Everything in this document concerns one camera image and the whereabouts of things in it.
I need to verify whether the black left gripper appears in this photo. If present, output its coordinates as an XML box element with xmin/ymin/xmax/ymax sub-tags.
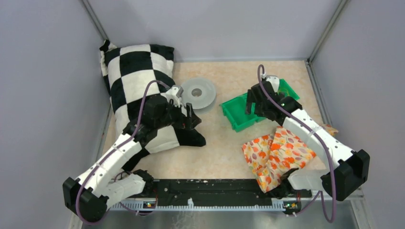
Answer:
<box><xmin>156</xmin><ymin>98</ymin><xmax>201</xmax><ymax>130</ymax></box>

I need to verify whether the grey perforated cable spool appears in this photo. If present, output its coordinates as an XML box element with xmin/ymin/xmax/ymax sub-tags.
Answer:
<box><xmin>181</xmin><ymin>77</ymin><xmax>216</xmax><ymax>111</ymax></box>

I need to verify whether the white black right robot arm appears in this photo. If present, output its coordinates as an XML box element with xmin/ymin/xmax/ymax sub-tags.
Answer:
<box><xmin>245</xmin><ymin>81</ymin><xmax>370</xmax><ymax>201</ymax></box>

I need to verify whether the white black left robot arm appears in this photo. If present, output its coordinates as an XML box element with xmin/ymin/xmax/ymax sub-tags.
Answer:
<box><xmin>63</xmin><ymin>95</ymin><xmax>201</xmax><ymax>225</ymax></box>

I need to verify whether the floral orange cloth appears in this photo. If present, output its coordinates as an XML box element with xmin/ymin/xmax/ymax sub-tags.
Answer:
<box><xmin>242</xmin><ymin>126</ymin><xmax>326</xmax><ymax>193</ymax></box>

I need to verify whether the black white checkered pillow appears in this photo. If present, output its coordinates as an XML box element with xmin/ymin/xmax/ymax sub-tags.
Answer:
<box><xmin>100</xmin><ymin>40</ymin><xmax>206</xmax><ymax>171</ymax></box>

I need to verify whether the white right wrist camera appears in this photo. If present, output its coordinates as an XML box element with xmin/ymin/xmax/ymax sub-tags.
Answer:
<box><xmin>261</xmin><ymin>74</ymin><xmax>280</xmax><ymax>93</ymax></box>

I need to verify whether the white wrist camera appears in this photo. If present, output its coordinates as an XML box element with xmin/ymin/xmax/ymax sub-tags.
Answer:
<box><xmin>261</xmin><ymin>74</ymin><xmax>280</xmax><ymax>93</ymax></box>
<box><xmin>165</xmin><ymin>85</ymin><xmax>184</xmax><ymax>107</ymax></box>

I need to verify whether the green plastic bin with yellow wire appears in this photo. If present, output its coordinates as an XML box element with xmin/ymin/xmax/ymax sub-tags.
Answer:
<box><xmin>277</xmin><ymin>79</ymin><xmax>300</xmax><ymax>100</ymax></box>

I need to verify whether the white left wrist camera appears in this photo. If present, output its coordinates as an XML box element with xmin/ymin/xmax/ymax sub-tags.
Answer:
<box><xmin>165</xmin><ymin>85</ymin><xmax>184</xmax><ymax>107</ymax></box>

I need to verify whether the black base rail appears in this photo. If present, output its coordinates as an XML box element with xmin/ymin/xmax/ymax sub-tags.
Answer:
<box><xmin>123</xmin><ymin>178</ymin><xmax>312</xmax><ymax>208</ymax></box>

